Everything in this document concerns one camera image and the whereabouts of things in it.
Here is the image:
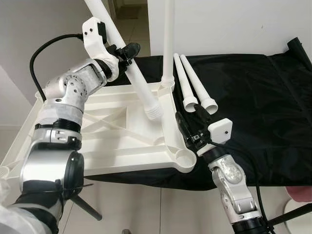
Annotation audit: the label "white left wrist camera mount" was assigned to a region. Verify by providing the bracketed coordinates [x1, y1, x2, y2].
[80, 17, 120, 61]

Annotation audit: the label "pink round stool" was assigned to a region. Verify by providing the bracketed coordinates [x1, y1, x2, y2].
[285, 185, 312, 203]

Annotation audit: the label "black cloth table cover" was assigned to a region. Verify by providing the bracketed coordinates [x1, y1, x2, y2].
[85, 37, 312, 192]

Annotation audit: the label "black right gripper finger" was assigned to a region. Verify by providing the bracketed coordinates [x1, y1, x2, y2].
[195, 105, 210, 135]
[175, 112, 194, 147]

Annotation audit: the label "white plastic table top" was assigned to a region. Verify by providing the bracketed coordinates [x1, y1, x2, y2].
[0, 80, 198, 177]

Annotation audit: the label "white plastic table leg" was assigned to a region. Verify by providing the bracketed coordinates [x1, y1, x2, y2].
[84, 0, 165, 121]
[179, 54, 218, 114]
[162, 0, 176, 89]
[173, 54, 199, 113]

